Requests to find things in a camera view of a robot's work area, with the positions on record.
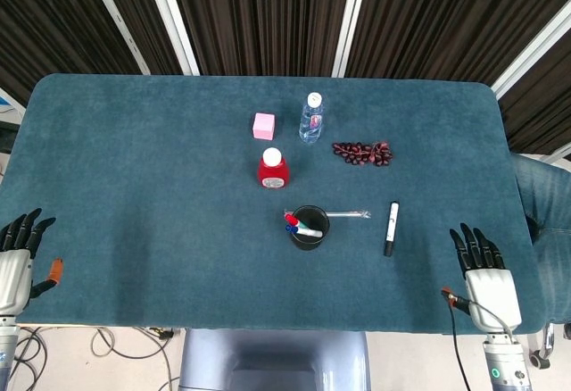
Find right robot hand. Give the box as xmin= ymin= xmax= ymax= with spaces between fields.
xmin=440 ymin=222 xmax=524 ymax=335

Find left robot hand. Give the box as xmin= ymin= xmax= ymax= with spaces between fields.
xmin=0 ymin=207 xmax=65 ymax=317

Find black capped marker pen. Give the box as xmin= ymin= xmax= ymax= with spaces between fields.
xmin=383 ymin=201 xmax=401 ymax=257

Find black mesh pen holder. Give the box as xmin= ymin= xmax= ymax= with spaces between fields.
xmin=288 ymin=204 xmax=331 ymax=252

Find blue cap marker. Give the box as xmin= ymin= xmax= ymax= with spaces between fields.
xmin=285 ymin=225 xmax=324 ymax=238

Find chair base with casters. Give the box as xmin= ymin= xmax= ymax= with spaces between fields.
xmin=528 ymin=321 xmax=571 ymax=369

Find person leg in jeans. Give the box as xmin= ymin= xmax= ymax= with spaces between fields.
xmin=510 ymin=152 xmax=571 ymax=325

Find teal table cloth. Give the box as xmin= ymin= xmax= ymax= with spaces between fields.
xmin=0 ymin=72 xmax=554 ymax=335

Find clear plastic rod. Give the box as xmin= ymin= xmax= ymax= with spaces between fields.
xmin=284 ymin=209 xmax=373 ymax=221

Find white panel with blue mark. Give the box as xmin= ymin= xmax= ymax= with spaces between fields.
xmin=0 ymin=88 xmax=26 ymax=124

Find bunch of red grapes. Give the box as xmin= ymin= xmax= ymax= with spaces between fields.
xmin=332 ymin=140 xmax=394 ymax=168

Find blue grey robot torso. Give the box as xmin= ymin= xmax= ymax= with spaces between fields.
xmin=178 ymin=328 xmax=371 ymax=391

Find clear plastic water bottle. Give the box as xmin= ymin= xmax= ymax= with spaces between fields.
xmin=298 ymin=91 xmax=326 ymax=145

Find red sauce bottle white cap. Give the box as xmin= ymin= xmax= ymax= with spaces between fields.
xmin=256 ymin=147 xmax=292 ymax=190

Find pink foam cube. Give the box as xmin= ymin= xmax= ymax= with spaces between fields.
xmin=252 ymin=112 xmax=276 ymax=140

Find dark brown curtain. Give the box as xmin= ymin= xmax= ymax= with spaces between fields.
xmin=0 ymin=0 xmax=571 ymax=160

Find black floor cables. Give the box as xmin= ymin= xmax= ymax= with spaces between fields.
xmin=8 ymin=326 xmax=46 ymax=391

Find wide white frame post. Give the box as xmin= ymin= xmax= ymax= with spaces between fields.
xmin=492 ymin=0 xmax=571 ymax=100
xmin=332 ymin=0 xmax=372 ymax=79
xmin=141 ymin=0 xmax=201 ymax=76

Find thin white frame post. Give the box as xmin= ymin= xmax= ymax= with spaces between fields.
xmin=82 ymin=0 xmax=151 ymax=75

